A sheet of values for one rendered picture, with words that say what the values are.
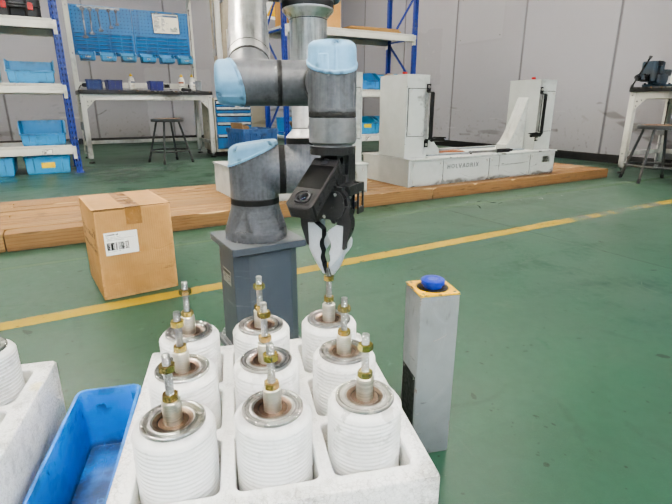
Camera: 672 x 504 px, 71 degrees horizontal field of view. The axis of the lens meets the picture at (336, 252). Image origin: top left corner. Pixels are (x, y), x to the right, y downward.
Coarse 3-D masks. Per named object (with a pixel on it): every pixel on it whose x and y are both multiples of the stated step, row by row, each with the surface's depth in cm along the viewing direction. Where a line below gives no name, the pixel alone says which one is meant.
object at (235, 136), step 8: (232, 128) 504; (256, 128) 540; (264, 128) 528; (272, 128) 513; (232, 136) 510; (240, 136) 493; (248, 136) 487; (256, 136) 492; (264, 136) 497; (272, 136) 502; (232, 144) 515
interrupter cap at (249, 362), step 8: (248, 352) 71; (256, 352) 71; (280, 352) 71; (288, 352) 71; (240, 360) 69; (248, 360) 69; (256, 360) 70; (280, 360) 69; (288, 360) 69; (248, 368) 67; (256, 368) 67; (264, 368) 67; (280, 368) 67
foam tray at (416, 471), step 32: (224, 352) 86; (224, 384) 76; (224, 416) 68; (320, 416) 68; (128, 448) 62; (224, 448) 62; (320, 448) 62; (416, 448) 62; (128, 480) 57; (224, 480) 57; (320, 480) 57; (352, 480) 57; (384, 480) 57; (416, 480) 57
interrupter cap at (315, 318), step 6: (312, 312) 85; (318, 312) 85; (336, 312) 85; (312, 318) 83; (318, 318) 83; (336, 318) 83; (348, 318) 82; (312, 324) 81; (318, 324) 81; (324, 324) 80; (330, 324) 80; (336, 324) 81
